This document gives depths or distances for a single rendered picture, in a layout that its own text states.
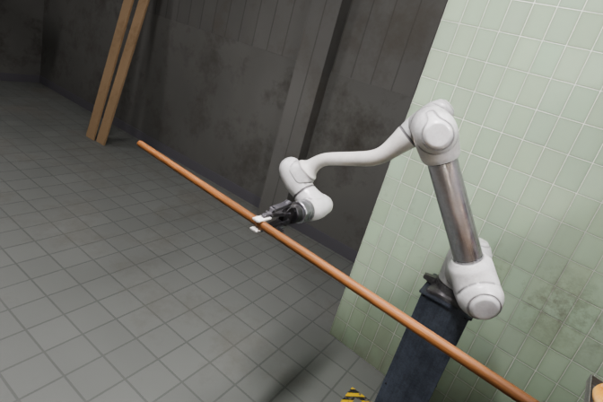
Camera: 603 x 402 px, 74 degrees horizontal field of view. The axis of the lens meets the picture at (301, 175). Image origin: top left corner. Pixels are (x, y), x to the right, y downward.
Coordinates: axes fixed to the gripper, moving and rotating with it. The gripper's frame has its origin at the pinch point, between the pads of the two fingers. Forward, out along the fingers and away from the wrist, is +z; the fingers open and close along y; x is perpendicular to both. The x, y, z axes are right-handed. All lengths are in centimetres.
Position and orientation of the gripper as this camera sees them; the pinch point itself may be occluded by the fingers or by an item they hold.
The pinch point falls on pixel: (260, 222)
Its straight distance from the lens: 142.6
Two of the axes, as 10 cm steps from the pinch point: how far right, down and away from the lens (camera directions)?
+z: -6.1, 1.1, -7.9
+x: -7.5, -4.0, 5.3
